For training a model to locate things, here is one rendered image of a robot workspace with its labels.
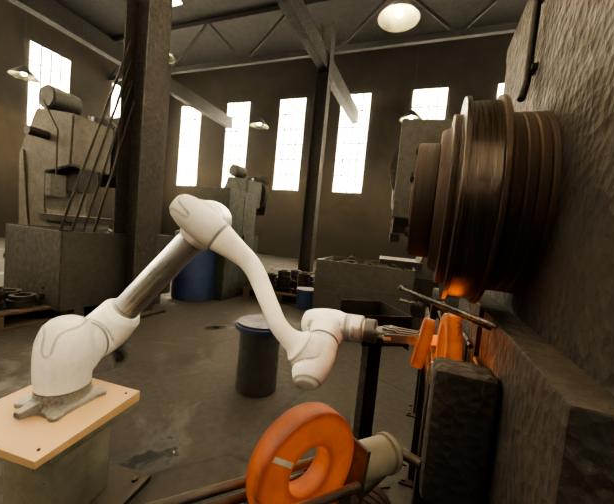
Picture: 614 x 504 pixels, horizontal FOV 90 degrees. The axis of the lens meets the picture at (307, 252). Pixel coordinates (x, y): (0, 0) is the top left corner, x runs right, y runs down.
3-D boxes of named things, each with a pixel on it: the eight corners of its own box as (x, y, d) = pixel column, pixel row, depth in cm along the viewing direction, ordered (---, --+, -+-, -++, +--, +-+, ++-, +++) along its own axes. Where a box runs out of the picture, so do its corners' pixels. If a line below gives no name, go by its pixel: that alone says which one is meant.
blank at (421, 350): (434, 319, 101) (423, 315, 102) (438, 321, 86) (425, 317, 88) (420, 365, 100) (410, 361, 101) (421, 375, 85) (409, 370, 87)
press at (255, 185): (206, 259, 858) (214, 161, 842) (236, 258, 958) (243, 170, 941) (243, 266, 788) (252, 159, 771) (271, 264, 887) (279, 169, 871)
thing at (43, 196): (-8, 271, 457) (-1, 73, 439) (75, 265, 574) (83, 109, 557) (64, 284, 417) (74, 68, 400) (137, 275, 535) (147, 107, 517)
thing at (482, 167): (458, 288, 97) (477, 136, 94) (484, 324, 53) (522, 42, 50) (436, 285, 99) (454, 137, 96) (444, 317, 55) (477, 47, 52)
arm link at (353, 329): (343, 344, 98) (361, 348, 96) (344, 316, 98) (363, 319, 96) (349, 337, 107) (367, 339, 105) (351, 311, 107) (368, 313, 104)
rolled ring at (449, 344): (450, 334, 66) (467, 337, 65) (442, 300, 83) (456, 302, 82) (437, 405, 71) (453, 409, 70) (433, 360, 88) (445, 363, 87)
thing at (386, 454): (399, 483, 48) (406, 445, 48) (357, 501, 43) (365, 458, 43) (371, 458, 53) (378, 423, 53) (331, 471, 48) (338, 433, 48)
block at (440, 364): (479, 491, 57) (496, 366, 56) (487, 528, 50) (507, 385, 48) (419, 470, 61) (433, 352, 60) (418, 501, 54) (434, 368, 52)
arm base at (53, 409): (-5, 413, 92) (-5, 396, 92) (71, 379, 113) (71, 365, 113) (37, 432, 87) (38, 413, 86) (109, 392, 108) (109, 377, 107)
